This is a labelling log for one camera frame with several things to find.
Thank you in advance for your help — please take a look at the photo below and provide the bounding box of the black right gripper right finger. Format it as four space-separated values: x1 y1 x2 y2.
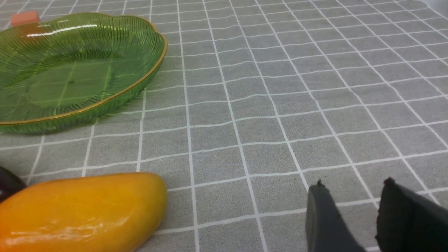
376 177 448 252

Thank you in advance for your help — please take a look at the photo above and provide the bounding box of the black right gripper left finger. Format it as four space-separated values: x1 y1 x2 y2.
305 180 365 252

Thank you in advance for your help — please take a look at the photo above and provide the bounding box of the orange mango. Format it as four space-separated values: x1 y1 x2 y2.
0 172 168 252

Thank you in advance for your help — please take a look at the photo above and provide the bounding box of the purple eggplant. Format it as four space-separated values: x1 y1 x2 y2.
0 166 28 203

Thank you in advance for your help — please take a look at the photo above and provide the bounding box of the grey checked tablecloth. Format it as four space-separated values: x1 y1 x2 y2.
1 0 448 252

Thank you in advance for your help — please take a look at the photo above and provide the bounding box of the green leaf-shaped glass plate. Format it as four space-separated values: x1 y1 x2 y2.
1 12 168 134

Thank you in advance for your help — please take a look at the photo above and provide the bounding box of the small orange cube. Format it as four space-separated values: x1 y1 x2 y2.
10 10 40 27

